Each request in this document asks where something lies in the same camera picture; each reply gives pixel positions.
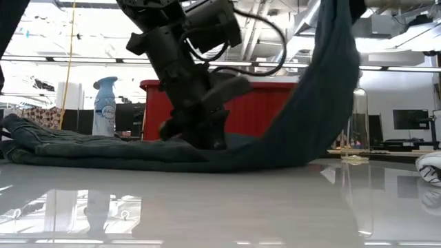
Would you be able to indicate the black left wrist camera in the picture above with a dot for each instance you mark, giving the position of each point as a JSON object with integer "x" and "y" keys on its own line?
{"x": 213, "y": 24}

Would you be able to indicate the black monitor stand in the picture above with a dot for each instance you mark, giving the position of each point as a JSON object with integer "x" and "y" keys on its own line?
{"x": 432, "y": 137}

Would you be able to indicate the smooth silver ventilation duct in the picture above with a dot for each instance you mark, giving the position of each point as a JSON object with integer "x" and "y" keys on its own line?
{"x": 305, "y": 19}

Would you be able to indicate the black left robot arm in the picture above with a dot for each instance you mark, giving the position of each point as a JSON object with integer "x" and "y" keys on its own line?
{"x": 162, "y": 41}

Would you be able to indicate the black partition panel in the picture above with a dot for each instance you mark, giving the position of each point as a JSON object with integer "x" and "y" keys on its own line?
{"x": 82, "y": 120}

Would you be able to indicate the black wall monitor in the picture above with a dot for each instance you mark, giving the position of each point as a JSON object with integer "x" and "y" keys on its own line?
{"x": 410, "y": 119}

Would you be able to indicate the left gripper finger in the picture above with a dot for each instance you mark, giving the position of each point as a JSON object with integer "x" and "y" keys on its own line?
{"x": 203, "y": 134}
{"x": 227, "y": 91}

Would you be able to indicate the dark green garment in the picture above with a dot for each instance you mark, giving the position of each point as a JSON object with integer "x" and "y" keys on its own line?
{"x": 310, "y": 120}

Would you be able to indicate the clear spray bottle white trigger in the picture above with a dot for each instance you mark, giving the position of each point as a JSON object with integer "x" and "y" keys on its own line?
{"x": 360, "y": 124}

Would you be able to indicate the blue spray bottle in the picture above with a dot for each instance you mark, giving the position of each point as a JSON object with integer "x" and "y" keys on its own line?
{"x": 104, "y": 110}

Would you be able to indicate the white leaf-print cloth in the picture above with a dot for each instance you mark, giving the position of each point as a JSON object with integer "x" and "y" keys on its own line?
{"x": 430, "y": 168}

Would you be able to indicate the red plastic laundry basket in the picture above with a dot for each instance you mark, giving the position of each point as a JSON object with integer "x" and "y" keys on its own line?
{"x": 255, "y": 113}

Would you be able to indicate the brown floral fabric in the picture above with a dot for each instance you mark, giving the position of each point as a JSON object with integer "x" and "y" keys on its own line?
{"x": 44, "y": 117}

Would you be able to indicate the long ceiling light bar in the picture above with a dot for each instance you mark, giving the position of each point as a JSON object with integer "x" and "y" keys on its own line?
{"x": 86, "y": 59}

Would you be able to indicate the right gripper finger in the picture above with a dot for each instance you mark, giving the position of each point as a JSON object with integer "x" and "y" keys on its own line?
{"x": 358, "y": 8}

